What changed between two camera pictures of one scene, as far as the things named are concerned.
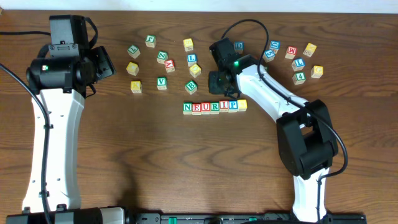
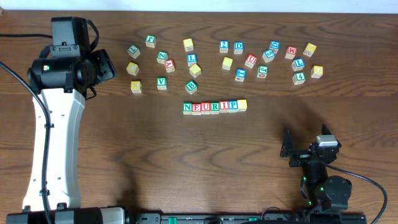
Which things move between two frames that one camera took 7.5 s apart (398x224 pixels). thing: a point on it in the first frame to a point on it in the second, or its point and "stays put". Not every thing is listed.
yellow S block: (242, 105) stays put
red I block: (224, 106) stays put
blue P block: (232, 106) stays put
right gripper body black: (216, 83) to (304, 155)
